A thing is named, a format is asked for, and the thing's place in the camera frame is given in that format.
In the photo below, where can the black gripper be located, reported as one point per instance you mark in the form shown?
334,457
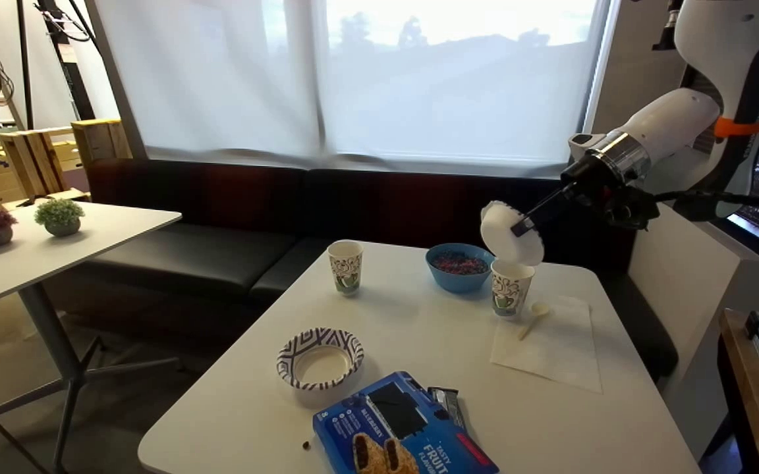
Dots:
619,198

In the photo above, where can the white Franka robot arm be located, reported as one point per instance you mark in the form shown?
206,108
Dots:
679,122

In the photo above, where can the patterned paper cup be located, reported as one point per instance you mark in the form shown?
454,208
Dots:
513,290
347,268

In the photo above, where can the blue bowl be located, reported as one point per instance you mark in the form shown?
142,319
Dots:
461,281

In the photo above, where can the small wooden stick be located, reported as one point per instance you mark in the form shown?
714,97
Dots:
533,326

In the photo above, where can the white paper napkin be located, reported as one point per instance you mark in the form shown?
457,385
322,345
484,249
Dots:
566,345

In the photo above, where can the white roller blind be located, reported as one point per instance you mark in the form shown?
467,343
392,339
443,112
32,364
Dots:
213,81
461,87

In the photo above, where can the silver foil wrapper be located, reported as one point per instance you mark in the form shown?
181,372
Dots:
451,406

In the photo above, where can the zebra striped empty bowl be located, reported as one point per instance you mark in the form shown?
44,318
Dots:
297,345

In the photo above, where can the blue fruit bar box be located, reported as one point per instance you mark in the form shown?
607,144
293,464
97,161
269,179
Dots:
354,426

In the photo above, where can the black bench sofa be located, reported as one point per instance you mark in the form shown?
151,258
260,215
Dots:
223,252

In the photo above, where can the wooden cabinet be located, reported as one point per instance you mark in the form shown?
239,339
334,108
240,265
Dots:
98,145

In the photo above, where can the green potted plant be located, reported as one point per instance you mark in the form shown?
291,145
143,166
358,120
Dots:
63,216

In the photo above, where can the black tripod stand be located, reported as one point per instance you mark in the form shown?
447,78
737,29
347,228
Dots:
67,62

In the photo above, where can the white side table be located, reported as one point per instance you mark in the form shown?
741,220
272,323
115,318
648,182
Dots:
38,253

